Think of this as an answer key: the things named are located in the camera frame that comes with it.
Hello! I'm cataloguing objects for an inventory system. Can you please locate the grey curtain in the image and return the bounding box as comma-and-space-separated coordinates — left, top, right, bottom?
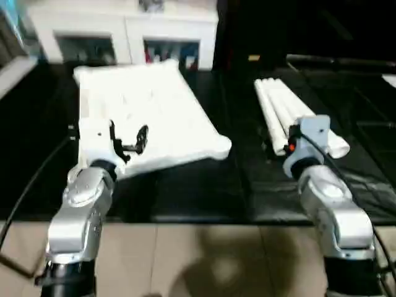
0, 0, 32, 62

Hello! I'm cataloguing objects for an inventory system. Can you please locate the white plastic table leg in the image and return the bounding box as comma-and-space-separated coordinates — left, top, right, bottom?
263, 78, 299, 124
254, 79, 288, 152
271, 78, 335, 155
278, 78, 351, 159

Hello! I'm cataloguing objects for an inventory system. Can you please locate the black flat bar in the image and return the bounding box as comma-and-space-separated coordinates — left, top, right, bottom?
288, 54, 396, 67

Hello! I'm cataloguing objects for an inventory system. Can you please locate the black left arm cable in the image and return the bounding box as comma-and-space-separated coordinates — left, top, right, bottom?
0, 135, 79, 248

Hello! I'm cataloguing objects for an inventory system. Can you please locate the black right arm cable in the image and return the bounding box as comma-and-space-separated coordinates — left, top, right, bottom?
302, 139, 396, 274

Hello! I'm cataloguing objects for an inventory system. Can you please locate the black work mat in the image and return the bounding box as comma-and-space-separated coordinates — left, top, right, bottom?
0, 59, 396, 225

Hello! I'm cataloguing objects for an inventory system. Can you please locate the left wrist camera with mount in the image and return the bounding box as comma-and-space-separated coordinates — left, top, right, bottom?
77, 118, 118, 166

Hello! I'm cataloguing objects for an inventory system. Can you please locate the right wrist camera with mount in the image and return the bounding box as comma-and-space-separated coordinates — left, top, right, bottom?
290, 116, 332, 157

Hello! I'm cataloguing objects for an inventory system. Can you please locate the white plastic table top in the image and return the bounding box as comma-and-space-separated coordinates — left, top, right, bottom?
73, 60, 233, 180

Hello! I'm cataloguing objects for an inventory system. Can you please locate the black bundle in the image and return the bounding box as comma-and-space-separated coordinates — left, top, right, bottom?
139, 0, 165, 12

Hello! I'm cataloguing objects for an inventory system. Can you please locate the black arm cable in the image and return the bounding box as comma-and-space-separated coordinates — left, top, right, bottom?
0, 135, 79, 248
302, 139, 396, 274

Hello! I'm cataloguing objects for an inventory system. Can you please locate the white cabinet with glass doors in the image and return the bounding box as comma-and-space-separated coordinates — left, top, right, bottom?
28, 0, 218, 69

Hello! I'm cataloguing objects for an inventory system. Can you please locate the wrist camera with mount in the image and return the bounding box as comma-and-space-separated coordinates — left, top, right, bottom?
290, 116, 332, 157
77, 118, 118, 166

